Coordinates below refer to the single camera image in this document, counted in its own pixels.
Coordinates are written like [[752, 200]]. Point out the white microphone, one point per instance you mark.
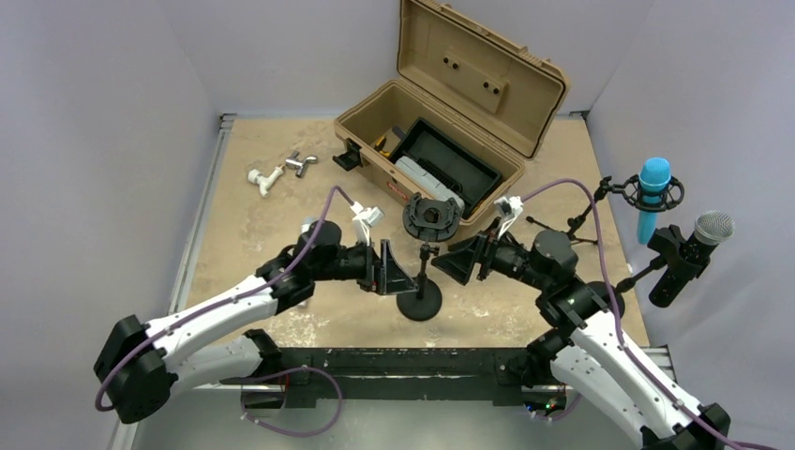
[[306, 225]]

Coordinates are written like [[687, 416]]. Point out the black round-base clip stand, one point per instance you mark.
[[646, 267]]

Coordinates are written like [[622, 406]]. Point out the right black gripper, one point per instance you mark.
[[458, 262]]

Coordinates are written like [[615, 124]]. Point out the yellow tool in toolbox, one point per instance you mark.
[[389, 141]]

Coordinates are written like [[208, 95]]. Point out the black toolbox tray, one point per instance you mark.
[[459, 169]]

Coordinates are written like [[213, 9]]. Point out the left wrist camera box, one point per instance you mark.
[[364, 219]]

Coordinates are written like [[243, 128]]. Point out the silver metal tee fitting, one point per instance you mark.
[[300, 164]]

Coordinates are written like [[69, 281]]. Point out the blue microphone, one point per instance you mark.
[[653, 180]]

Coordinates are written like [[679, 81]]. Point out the black round-base mic stand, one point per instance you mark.
[[429, 221]]

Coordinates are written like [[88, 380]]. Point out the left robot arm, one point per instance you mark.
[[143, 364]]

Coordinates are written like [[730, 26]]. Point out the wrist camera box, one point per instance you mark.
[[509, 209], [364, 219]]

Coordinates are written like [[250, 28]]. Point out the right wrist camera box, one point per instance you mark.
[[509, 209]]

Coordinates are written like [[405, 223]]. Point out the tan plastic toolbox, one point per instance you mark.
[[481, 89]]

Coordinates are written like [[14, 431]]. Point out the white plastic pipe fitting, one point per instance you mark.
[[265, 182]]

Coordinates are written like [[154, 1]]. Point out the black silver-grille microphone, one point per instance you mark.
[[687, 259]]

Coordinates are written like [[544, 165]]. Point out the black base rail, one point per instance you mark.
[[495, 375]]

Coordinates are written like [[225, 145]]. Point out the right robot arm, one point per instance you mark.
[[585, 348]]

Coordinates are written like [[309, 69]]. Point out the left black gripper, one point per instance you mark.
[[383, 276]]

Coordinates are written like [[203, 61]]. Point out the grey case in toolbox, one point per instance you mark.
[[431, 181]]

